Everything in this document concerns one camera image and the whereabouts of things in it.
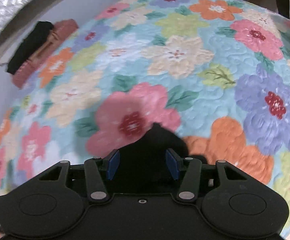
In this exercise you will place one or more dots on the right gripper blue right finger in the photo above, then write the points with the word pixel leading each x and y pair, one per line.
pixel 186 173

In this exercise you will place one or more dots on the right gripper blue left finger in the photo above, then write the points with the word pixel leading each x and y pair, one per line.
pixel 98 172

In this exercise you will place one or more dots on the black long-sleeve sweater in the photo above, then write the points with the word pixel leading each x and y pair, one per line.
pixel 143 169

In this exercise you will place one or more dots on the folded black clothes on suitcase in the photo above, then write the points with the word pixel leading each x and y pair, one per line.
pixel 36 38

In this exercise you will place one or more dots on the floral quilted bedspread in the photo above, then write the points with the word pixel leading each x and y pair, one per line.
pixel 215 72

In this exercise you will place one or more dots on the red suitcase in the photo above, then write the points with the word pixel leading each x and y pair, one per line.
pixel 61 31

